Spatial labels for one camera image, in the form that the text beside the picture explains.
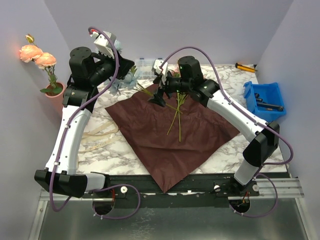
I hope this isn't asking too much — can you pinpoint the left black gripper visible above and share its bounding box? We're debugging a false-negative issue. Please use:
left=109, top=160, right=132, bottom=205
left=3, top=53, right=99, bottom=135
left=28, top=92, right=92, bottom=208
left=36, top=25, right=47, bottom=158
left=89, top=47, right=135, bottom=86

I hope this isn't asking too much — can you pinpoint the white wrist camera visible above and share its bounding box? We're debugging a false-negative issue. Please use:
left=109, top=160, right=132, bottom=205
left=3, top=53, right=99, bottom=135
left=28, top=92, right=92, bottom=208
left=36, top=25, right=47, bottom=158
left=152, top=59, right=168, bottom=87
left=90, top=29, right=115, bottom=59

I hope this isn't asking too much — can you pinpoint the beige printed ribbon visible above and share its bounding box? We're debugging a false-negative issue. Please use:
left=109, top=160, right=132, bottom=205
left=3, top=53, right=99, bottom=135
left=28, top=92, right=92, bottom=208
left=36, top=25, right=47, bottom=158
left=76, top=120, right=121, bottom=169

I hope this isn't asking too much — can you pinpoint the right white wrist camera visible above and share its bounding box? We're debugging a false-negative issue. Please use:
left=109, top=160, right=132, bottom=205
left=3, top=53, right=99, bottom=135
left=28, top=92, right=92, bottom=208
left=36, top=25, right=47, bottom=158
left=152, top=59, right=168, bottom=87

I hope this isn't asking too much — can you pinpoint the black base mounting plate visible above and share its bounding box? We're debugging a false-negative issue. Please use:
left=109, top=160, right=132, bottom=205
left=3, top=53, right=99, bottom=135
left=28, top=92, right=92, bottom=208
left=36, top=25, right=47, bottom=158
left=82, top=172, right=291, bottom=210

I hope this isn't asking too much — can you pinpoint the blue plastic bin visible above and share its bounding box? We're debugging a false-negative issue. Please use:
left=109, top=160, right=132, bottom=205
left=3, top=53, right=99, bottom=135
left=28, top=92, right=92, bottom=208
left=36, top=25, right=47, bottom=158
left=243, top=81, right=287, bottom=122

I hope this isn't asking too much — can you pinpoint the black tool in bin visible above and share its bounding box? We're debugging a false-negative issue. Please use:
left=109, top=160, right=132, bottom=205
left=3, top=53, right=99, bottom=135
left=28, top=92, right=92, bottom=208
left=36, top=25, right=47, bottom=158
left=254, top=93, right=284, bottom=112

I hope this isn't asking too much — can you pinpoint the pink cylindrical vase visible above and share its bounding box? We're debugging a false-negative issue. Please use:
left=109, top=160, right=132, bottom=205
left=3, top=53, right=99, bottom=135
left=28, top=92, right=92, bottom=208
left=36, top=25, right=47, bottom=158
left=45, top=81, right=66, bottom=117

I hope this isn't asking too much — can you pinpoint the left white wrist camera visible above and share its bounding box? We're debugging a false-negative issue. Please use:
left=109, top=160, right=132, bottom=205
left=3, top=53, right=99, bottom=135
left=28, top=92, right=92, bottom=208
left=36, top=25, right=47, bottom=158
left=90, top=29, right=115, bottom=59

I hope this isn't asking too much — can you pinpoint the aluminium extrusion rail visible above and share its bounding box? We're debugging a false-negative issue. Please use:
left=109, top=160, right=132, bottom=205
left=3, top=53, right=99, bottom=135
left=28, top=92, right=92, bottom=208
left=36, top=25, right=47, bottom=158
left=39, top=177, right=305, bottom=201

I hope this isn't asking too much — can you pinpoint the blue flower stem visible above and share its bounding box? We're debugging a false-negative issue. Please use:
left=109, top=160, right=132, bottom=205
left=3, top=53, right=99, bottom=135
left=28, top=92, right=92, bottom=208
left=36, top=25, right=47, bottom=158
left=104, top=39, right=140, bottom=96

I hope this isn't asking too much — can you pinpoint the yellow black utility knife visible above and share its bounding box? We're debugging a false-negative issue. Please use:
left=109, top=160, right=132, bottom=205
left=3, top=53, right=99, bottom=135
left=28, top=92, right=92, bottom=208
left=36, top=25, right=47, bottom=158
left=235, top=62, right=257, bottom=73

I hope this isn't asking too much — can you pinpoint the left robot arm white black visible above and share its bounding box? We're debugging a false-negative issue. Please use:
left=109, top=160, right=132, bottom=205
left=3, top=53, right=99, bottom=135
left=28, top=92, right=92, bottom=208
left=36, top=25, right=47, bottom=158
left=34, top=46, right=135, bottom=198

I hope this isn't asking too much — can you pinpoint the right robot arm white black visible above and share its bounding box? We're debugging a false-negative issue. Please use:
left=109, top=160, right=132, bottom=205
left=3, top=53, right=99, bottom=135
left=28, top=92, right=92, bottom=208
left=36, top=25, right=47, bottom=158
left=149, top=56, right=280, bottom=196

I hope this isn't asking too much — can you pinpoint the clear plastic organizer box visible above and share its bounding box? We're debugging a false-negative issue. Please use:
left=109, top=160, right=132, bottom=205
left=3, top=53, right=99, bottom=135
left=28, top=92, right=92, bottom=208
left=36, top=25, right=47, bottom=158
left=134, top=58, right=163, bottom=80

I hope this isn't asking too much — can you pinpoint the pink bud flower stem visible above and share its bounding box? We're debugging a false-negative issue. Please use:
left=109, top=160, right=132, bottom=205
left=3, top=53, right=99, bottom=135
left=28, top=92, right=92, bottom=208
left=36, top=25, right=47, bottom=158
left=167, top=92, right=188, bottom=142

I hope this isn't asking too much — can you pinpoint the peach rose flower stem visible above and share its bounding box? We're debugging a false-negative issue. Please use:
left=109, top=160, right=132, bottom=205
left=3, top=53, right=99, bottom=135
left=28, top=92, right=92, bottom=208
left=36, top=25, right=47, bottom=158
left=19, top=34, right=63, bottom=96

